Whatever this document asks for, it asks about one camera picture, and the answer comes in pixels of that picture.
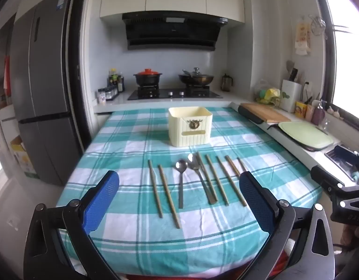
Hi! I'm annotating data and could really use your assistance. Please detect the pink jar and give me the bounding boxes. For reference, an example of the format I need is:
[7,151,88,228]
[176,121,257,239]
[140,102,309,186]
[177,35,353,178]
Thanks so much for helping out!
[311,105,326,125]

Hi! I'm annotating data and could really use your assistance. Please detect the green cutting board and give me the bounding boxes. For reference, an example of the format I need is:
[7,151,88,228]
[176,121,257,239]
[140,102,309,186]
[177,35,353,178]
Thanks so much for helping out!
[278,122,334,149]

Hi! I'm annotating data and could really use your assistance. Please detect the wok with glass lid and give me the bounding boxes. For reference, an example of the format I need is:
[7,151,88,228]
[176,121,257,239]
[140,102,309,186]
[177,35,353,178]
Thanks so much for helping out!
[178,68,214,87]

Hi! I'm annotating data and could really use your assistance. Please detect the yellow box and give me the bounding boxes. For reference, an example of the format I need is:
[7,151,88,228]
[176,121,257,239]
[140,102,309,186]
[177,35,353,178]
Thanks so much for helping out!
[295,101,308,119]

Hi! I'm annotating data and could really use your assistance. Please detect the window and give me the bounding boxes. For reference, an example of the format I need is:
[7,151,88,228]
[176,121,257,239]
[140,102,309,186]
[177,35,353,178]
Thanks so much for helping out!
[319,0,359,114]

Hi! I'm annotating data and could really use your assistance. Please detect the row of clear spice jars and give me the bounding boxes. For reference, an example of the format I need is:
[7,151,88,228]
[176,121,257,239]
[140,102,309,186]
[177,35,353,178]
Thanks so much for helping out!
[105,86,119,101]

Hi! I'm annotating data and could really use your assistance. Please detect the small steel spoon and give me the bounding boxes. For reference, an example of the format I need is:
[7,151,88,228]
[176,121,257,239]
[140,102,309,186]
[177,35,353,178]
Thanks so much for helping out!
[174,159,188,210]

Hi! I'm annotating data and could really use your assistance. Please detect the cream ribbed utensil holder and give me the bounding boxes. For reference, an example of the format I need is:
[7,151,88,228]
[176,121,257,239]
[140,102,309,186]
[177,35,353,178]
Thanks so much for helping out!
[168,107,213,147]

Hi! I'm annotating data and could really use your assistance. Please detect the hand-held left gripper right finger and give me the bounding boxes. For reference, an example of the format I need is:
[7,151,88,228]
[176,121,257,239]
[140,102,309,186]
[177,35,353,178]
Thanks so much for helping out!
[239,171,336,280]

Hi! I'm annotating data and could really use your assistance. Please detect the wooden cutting board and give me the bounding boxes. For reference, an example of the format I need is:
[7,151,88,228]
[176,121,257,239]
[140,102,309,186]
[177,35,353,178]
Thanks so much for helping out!
[240,103,291,123]

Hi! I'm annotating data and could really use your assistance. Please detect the black range hood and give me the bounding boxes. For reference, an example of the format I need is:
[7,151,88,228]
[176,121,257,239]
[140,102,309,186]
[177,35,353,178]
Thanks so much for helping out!
[122,12,228,51]

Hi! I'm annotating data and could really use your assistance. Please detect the condiment bottles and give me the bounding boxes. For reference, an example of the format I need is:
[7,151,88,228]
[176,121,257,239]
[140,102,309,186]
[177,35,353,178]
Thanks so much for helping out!
[108,68,125,94]

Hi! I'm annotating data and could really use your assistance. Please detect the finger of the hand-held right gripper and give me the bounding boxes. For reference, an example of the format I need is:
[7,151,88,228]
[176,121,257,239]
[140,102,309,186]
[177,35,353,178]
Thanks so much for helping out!
[334,145,359,181]
[311,166,359,225]

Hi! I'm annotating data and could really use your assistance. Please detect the wall calendar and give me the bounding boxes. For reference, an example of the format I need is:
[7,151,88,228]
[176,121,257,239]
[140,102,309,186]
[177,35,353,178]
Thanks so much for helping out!
[294,20,311,55]

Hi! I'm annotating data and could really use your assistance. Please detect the grey refrigerator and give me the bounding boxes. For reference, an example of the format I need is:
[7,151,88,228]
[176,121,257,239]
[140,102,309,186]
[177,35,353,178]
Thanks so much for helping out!
[9,0,84,186]

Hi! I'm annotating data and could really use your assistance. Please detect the teal checkered tablecloth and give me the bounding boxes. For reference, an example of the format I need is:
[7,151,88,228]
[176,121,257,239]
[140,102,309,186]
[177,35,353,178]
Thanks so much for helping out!
[55,108,323,275]

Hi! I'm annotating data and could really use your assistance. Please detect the white knife block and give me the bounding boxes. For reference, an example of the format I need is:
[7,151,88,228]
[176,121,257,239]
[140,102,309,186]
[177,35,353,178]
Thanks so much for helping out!
[281,61,303,113]

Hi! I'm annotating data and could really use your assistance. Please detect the yellow green plastic bags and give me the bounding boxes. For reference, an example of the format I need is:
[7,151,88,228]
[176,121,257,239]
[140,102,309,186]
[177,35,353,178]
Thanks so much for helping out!
[254,80,282,105]

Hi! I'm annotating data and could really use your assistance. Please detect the black clay pot red lid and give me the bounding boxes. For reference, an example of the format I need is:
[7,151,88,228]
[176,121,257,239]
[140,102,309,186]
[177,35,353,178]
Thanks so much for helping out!
[133,69,163,88]

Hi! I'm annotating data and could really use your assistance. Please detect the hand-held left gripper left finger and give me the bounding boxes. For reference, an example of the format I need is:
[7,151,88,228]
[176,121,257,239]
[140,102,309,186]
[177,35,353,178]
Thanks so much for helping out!
[24,170,120,280]

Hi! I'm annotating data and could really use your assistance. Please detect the black gas stove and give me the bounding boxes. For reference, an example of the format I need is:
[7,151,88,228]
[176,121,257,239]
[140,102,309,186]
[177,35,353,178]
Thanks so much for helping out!
[128,86,222,100]

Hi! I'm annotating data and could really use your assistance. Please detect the cardboard box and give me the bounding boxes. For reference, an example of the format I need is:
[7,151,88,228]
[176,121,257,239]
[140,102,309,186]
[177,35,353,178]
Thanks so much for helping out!
[10,136,37,178]

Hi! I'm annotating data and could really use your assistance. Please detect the large steel spoon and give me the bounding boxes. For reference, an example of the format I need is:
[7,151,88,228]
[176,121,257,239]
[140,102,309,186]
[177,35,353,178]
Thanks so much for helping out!
[187,153,218,205]

